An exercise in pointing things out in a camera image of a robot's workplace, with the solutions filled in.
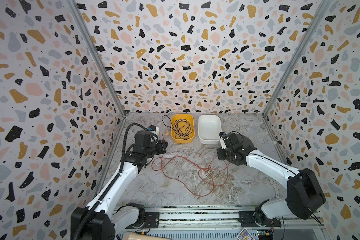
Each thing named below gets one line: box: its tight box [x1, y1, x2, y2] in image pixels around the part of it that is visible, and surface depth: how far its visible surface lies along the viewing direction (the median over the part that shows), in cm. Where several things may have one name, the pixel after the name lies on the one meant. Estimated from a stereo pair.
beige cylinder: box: [122, 232, 172, 240], surface depth 71 cm
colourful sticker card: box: [236, 227, 256, 240], surface depth 70 cm
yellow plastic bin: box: [171, 113, 195, 144], surface depth 113 cm
